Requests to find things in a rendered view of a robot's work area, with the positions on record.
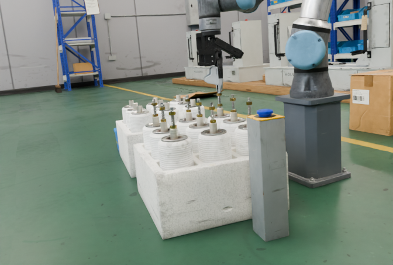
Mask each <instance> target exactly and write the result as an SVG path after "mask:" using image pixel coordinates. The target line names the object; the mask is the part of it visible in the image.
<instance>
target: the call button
mask: <svg viewBox="0 0 393 265"><path fill-rule="evenodd" d="M272 113H273V110H272V109H259V110H257V114H258V116H259V117H269V116H272V115H271V114H272Z"/></svg>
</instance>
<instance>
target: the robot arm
mask: <svg viewBox="0 0 393 265"><path fill-rule="evenodd" d="M263 1H264V0H197V2H198V16H199V30H200V31H201V33H197V34H196V49H197V51H196V54H197V63H198V66H200V67H202V66H205V67H209V66H211V67H210V68H209V74H208V75H206V76H204V81H205V82H207V83H208V84H215V85H216V90H217V92H218V91H219V93H221V90H222V88H223V65H222V63H223V57H222V50H223V51H225V52H227V53H228V54H230V55H231V56H232V57H233V58H235V59H239V58H242V56H243V55H244V52H242V50H240V49H238V48H237V47H233V46H232V45H230V44H228V43H226V42H224V41H223V40H221V39H220V38H218V37H215V35H221V21H220V13H221V12H229V11H239V12H243V13H253V12H255V11H256V10H257V9H258V7H259V5H260V4H261V3H262V2H263ZM331 5H332V0H303V1H302V6H301V11H300V14H299V18H298V19H297V20H296V21H294V22H293V24H292V29H291V34H290V37H289V39H288V41H287V43H286V46H285V55H286V57H287V60H288V61H289V62H290V64H292V65H293V66H294V77H293V80H292V85H291V89H290V91H289V96H290V97H292V98H323V97H330V96H333V95H334V88H333V87H332V82H331V80H330V77H329V69H328V40H329V35H330V31H331V27H330V26H329V24H328V17H329V13H330V8H331ZM208 37H210V38H209V40H208ZM198 55H199V62H198ZM213 65H215V66H213Z"/></svg>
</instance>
